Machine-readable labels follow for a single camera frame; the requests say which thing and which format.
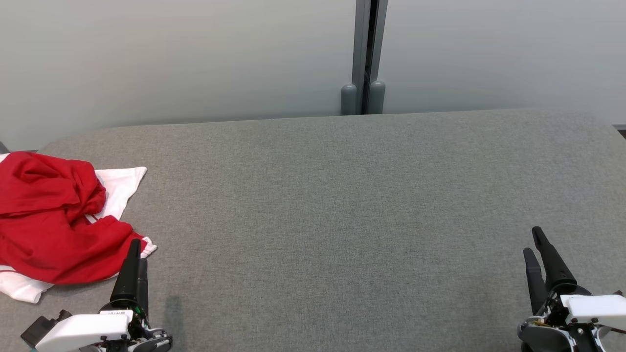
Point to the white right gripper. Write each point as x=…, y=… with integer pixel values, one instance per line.
x=599, y=305

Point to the grey double partition post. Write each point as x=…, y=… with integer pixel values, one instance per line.
x=364, y=58

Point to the grey fabric sofa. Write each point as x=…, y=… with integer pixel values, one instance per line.
x=342, y=220

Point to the red shorts white lining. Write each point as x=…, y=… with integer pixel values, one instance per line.
x=58, y=249

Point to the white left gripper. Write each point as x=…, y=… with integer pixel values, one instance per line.
x=83, y=330

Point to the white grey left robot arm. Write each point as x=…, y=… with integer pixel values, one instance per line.
x=159, y=342

